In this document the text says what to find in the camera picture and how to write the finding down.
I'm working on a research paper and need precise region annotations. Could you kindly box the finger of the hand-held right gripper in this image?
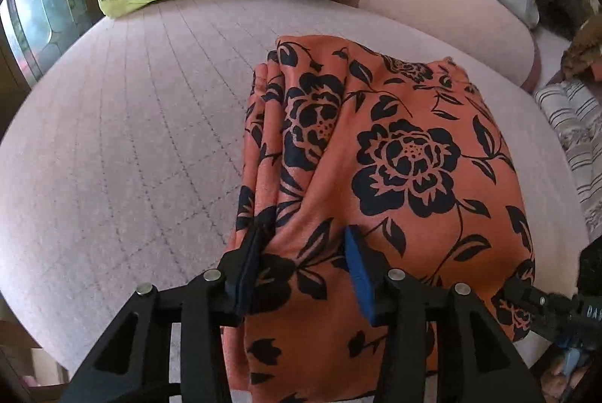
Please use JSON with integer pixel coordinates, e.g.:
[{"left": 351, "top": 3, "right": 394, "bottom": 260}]
[{"left": 502, "top": 276, "right": 572, "bottom": 340}]

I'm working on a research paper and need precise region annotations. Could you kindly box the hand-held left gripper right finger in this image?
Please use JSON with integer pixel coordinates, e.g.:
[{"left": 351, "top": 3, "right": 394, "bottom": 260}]
[{"left": 345, "top": 227, "right": 534, "bottom": 403}]

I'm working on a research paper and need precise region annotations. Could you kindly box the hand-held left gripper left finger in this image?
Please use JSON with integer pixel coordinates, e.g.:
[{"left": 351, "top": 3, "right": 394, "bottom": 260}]
[{"left": 59, "top": 227, "right": 269, "bottom": 403}]

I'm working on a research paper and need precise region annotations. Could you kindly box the orange black floral garment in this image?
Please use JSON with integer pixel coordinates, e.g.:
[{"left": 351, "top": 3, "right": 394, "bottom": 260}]
[{"left": 223, "top": 35, "right": 537, "bottom": 403}]

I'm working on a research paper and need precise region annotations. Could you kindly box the grey striped cloth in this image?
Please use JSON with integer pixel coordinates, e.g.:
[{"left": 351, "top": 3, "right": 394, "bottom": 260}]
[{"left": 534, "top": 78, "right": 602, "bottom": 244}]

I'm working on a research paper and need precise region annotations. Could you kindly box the brown patterned item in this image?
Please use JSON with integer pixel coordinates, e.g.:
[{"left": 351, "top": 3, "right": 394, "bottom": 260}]
[{"left": 559, "top": 20, "right": 602, "bottom": 81}]

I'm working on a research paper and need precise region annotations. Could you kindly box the pink bolster cushion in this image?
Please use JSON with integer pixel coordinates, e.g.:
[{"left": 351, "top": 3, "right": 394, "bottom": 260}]
[{"left": 324, "top": 0, "right": 541, "bottom": 93}]

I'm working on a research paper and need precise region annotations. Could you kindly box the dark fluffy item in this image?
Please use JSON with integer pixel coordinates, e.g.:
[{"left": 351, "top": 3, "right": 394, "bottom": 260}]
[{"left": 534, "top": 0, "right": 588, "bottom": 39}]

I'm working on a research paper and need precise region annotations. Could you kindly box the window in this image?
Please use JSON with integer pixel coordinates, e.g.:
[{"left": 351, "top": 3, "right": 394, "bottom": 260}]
[{"left": 0, "top": 0, "right": 95, "bottom": 88}]

